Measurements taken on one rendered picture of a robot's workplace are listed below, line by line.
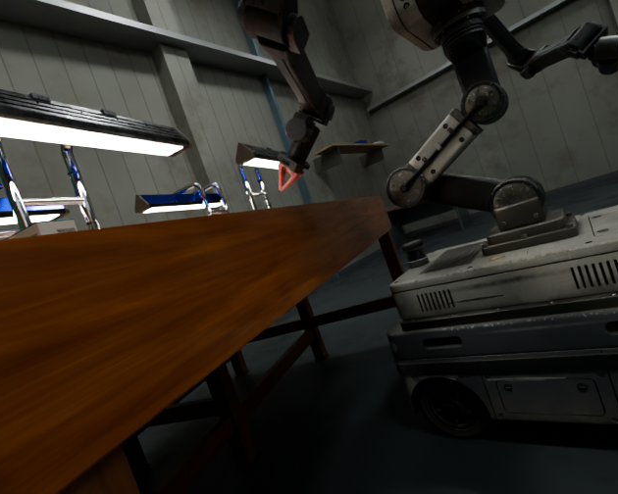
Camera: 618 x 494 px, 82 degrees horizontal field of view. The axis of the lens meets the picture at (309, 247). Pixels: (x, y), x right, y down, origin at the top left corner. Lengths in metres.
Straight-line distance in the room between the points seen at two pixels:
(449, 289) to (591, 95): 6.09
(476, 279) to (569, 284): 0.19
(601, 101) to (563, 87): 0.54
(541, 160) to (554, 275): 5.99
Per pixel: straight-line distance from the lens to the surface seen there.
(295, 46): 0.71
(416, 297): 1.06
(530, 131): 6.94
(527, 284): 0.99
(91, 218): 1.03
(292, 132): 0.96
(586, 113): 6.94
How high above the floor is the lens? 0.69
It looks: 2 degrees down
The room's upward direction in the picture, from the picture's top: 20 degrees counter-clockwise
